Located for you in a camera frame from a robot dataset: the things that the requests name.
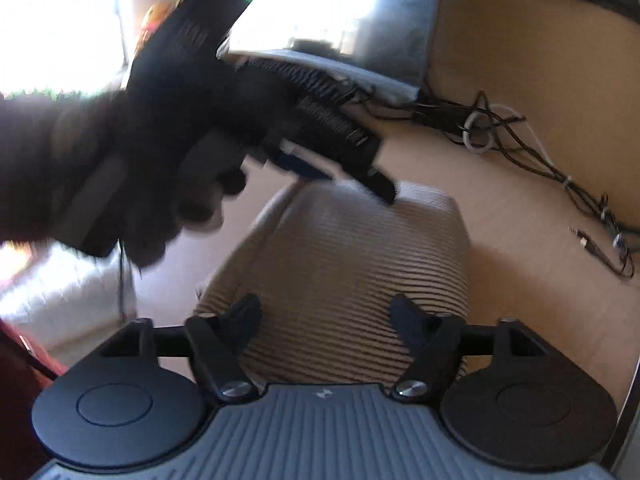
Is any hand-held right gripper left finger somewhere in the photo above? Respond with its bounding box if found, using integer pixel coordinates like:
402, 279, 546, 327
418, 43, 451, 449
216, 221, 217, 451
100, 292, 264, 405

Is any black computer monitor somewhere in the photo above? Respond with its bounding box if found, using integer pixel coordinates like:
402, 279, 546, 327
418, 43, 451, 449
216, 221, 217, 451
220, 0, 444, 102

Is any white cable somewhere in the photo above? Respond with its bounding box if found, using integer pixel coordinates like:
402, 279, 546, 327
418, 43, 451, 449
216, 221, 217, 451
461, 102, 527, 155

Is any thin black cord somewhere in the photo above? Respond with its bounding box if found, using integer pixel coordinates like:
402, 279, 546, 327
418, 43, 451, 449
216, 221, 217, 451
116, 240, 128, 322

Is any dark red object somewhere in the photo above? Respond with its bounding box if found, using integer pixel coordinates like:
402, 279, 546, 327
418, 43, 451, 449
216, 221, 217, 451
0, 319, 69, 467

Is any black cable bundle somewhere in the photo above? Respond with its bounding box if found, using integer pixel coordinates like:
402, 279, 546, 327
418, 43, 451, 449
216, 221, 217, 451
414, 89, 640, 279

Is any beige striped garment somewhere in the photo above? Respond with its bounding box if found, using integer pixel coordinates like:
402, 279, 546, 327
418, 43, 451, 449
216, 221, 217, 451
192, 179, 472, 392

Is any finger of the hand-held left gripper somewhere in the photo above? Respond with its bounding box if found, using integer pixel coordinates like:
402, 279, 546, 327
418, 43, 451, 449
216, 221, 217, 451
344, 159, 402, 207
264, 141, 334, 182

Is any white cloth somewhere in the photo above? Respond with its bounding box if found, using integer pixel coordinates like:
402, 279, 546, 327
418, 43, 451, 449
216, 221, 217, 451
0, 249, 137, 357

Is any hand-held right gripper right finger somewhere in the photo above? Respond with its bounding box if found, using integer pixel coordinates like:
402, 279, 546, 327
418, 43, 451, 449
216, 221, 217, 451
390, 292, 552, 405

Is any person's left hand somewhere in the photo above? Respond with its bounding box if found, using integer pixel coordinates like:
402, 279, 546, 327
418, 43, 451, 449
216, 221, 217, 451
119, 66, 297, 269

